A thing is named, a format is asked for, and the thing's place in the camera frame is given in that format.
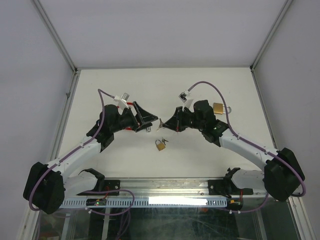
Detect aluminium front rail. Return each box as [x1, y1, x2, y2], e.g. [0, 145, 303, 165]
[30, 176, 299, 199]

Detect keys beside small padlock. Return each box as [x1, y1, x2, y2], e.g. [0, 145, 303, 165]
[161, 138, 168, 145]

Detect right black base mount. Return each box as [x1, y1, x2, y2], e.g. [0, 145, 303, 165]
[207, 179, 254, 198]

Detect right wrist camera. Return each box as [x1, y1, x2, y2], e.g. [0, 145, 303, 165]
[178, 90, 194, 110]

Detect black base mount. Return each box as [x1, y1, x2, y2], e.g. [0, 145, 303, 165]
[77, 179, 121, 196]
[207, 179, 254, 198]

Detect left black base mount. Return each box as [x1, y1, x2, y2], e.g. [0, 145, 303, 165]
[77, 179, 121, 196]

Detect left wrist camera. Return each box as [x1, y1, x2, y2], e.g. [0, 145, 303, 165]
[113, 92, 130, 110]

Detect small brass padlock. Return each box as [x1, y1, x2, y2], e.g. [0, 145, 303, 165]
[155, 139, 166, 151]

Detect cable lock keys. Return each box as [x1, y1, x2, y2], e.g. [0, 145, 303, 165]
[156, 118, 165, 132]

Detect left aluminium frame post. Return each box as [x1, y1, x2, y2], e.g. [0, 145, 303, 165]
[31, 0, 78, 73]

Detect grey slotted cable duct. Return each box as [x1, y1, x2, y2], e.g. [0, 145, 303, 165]
[59, 196, 227, 209]

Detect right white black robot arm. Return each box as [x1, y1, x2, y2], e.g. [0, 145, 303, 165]
[162, 100, 305, 202]

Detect right aluminium frame post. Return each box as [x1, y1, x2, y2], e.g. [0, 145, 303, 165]
[250, 0, 294, 72]

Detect wide brass padlock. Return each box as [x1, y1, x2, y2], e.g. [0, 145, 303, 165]
[213, 102, 232, 115]

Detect aluminium frame post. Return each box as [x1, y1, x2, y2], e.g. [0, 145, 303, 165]
[250, 0, 294, 72]
[31, 0, 78, 73]

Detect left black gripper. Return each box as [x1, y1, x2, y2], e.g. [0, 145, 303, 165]
[110, 101, 158, 133]

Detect red cable lock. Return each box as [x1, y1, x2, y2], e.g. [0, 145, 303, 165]
[125, 102, 152, 133]

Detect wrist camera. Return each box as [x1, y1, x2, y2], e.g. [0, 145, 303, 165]
[178, 90, 194, 110]
[113, 92, 130, 110]

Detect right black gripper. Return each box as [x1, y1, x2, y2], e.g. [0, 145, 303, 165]
[162, 106, 205, 133]

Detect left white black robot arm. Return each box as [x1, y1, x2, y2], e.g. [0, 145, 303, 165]
[23, 101, 158, 214]

